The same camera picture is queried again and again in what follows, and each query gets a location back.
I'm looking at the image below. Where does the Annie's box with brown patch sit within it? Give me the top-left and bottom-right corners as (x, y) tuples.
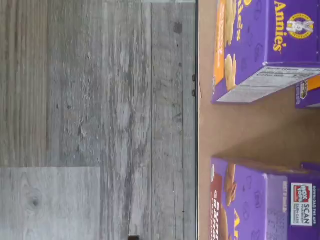
(209, 156), (320, 240)
(300, 161), (320, 173)

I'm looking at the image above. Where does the brown cardboard shelf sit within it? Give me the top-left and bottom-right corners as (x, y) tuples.
(198, 0), (320, 240)

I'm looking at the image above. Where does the Annie's box with orange patch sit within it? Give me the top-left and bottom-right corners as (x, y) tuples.
(295, 74), (320, 109)
(211, 0), (320, 105)

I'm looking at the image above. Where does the black metal shelf frame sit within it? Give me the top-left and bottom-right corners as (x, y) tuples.
(191, 0), (200, 240)

